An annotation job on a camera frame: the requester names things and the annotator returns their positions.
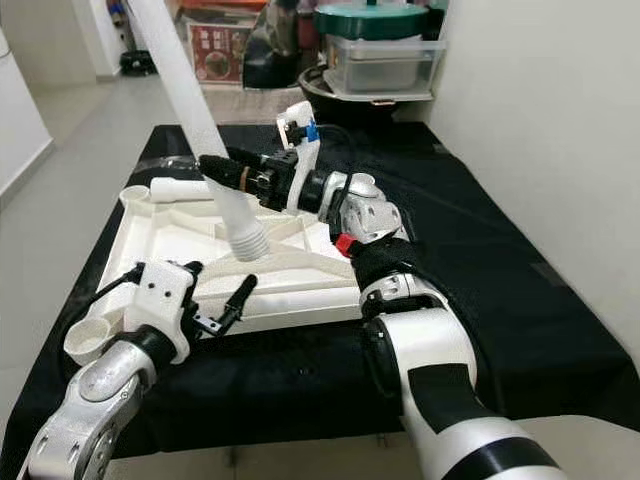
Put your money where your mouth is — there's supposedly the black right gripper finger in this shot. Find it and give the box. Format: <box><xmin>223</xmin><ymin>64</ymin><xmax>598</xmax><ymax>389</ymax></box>
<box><xmin>198</xmin><ymin>153</ymin><xmax>251</xmax><ymax>193</ymax></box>

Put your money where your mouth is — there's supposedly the clear plastic wrapper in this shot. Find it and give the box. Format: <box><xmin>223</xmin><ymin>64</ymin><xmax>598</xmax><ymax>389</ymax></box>
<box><xmin>168</xmin><ymin>152</ymin><xmax>211</xmax><ymax>173</ymax></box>

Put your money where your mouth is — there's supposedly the white plastic table top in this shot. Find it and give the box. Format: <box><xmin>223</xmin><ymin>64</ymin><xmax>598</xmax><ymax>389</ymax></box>
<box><xmin>63</xmin><ymin>183</ymin><xmax>361</xmax><ymax>366</ymax></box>

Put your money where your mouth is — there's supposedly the beige cloth covered bench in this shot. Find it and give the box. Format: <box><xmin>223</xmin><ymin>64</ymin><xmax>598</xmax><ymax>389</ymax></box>
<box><xmin>195</xmin><ymin>82</ymin><xmax>361</xmax><ymax>126</ymax></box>

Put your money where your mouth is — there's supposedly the black table cloth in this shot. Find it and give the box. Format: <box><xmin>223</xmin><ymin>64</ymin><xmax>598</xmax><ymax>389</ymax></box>
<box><xmin>0</xmin><ymin>122</ymin><xmax>640</xmax><ymax>480</ymax></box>

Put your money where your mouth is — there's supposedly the black wok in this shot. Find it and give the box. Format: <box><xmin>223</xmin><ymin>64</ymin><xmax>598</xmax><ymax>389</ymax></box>
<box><xmin>298</xmin><ymin>65</ymin><xmax>431</xmax><ymax>126</ymax></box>

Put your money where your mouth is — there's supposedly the storage box with orange lid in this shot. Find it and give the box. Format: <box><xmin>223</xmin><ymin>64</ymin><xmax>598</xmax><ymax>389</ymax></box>
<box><xmin>178</xmin><ymin>0</ymin><xmax>261</xmax><ymax>86</ymax></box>

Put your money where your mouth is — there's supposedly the black bag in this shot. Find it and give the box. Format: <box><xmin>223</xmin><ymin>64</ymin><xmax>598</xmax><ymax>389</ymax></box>
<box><xmin>245</xmin><ymin>0</ymin><xmax>316</xmax><ymax>89</ymax></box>

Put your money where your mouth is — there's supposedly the clear plastic storage box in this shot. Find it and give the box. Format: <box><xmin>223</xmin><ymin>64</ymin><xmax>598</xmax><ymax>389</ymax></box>
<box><xmin>322</xmin><ymin>35</ymin><xmax>446</xmax><ymax>96</ymax></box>

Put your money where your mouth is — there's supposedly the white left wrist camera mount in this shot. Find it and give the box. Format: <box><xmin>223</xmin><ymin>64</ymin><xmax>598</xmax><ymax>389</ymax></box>
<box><xmin>140</xmin><ymin>262</ymin><xmax>199</xmax><ymax>363</ymax></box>

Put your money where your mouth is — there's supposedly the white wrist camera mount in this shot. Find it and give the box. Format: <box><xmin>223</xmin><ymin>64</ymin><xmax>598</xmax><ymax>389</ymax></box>
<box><xmin>140</xmin><ymin>262</ymin><xmax>199</xmax><ymax>363</ymax></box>
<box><xmin>277</xmin><ymin>100</ymin><xmax>321</xmax><ymax>216</ymax></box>

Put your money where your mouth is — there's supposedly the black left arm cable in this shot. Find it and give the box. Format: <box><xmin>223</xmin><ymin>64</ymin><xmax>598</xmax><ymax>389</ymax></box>
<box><xmin>70</xmin><ymin>265</ymin><xmax>146</xmax><ymax>361</ymax></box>

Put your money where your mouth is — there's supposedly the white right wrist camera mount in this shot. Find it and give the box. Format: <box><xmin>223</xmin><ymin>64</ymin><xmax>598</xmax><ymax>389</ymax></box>
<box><xmin>277</xmin><ymin>100</ymin><xmax>321</xmax><ymax>216</ymax></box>

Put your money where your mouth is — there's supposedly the coiled black cable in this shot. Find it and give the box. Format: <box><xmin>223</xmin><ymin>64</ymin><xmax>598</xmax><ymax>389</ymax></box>
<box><xmin>120</xmin><ymin>50</ymin><xmax>158</xmax><ymax>76</ymax></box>

